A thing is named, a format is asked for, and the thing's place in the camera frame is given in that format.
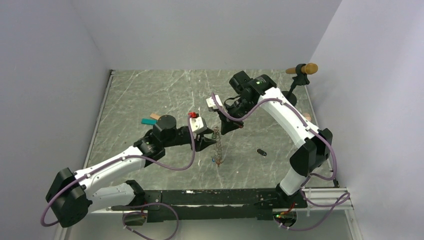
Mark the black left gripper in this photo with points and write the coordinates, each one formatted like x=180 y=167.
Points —
x=203 y=142

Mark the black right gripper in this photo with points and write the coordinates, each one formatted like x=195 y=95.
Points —
x=228 y=124

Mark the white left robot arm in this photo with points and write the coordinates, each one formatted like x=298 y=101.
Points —
x=74 y=194

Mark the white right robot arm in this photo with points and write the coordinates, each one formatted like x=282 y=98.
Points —
x=314 y=145

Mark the small black cylinder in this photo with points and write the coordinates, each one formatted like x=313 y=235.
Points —
x=261 y=152

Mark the orange rectangular block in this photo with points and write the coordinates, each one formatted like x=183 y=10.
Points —
x=154 y=116

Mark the teal rectangular block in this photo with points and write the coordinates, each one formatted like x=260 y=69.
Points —
x=146 y=121

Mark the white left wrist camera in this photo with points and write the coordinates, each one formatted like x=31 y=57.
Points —
x=196 y=123

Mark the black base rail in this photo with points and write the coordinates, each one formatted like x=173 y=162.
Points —
x=211 y=204

